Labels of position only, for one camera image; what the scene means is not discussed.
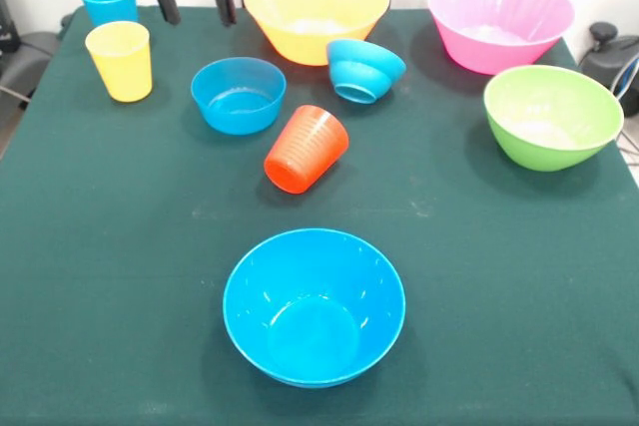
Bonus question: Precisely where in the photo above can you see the small cyan plastic bowl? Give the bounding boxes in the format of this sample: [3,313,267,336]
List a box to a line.
[325,38,407,105]

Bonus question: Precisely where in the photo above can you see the red-orange plastic cup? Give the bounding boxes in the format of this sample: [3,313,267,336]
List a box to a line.
[264,104,350,195]

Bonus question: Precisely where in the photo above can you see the large blue plastic bowl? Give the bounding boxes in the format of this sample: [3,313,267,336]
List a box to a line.
[222,227,407,389]

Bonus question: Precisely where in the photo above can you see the yellow plastic cup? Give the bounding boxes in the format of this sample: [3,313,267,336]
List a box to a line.
[84,20,153,103]

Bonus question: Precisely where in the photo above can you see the medium translucent blue bowl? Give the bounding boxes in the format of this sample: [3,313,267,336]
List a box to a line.
[190,57,288,137]

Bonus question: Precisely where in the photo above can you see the orange plastic bowl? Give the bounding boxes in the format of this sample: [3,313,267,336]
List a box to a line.
[243,0,391,67]

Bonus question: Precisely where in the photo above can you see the dark green tablecloth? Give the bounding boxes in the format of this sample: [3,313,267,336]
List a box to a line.
[0,5,639,426]

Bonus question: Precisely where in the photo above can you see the magenta pink plastic bowl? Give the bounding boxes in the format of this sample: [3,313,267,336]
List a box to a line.
[426,0,576,76]

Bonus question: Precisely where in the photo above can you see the lime green plastic bowl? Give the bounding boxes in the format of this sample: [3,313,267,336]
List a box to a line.
[482,64,625,173]

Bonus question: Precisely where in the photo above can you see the gray pedestal foot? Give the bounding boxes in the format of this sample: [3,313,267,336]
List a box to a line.
[578,21,639,116]
[0,29,66,98]

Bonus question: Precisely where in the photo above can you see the tangle of floor cables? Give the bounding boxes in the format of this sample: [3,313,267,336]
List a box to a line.
[611,54,639,158]

